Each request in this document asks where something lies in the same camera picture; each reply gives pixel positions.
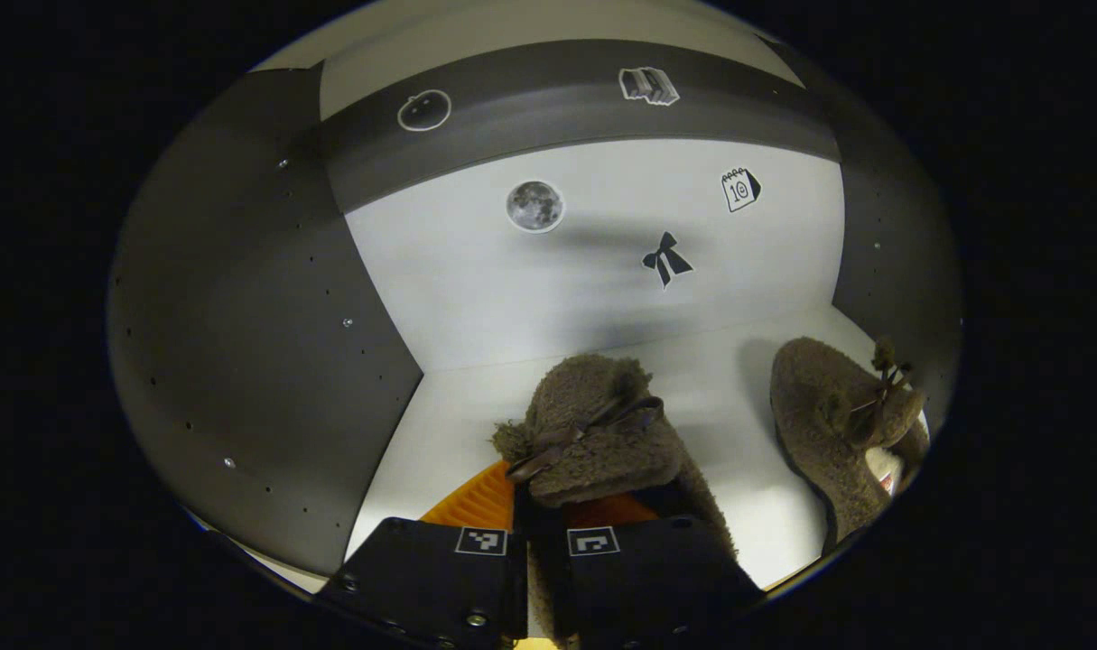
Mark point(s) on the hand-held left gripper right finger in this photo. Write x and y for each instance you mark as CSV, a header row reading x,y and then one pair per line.
x,y
638,587

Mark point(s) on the white shoe cabinet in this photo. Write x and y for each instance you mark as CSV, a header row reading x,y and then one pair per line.
x,y
512,298

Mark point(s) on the brown fluffy shoe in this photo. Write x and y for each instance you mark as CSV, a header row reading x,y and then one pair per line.
x,y
819,424
593,424

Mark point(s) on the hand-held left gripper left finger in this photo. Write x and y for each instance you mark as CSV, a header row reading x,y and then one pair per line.
x,y
422,578

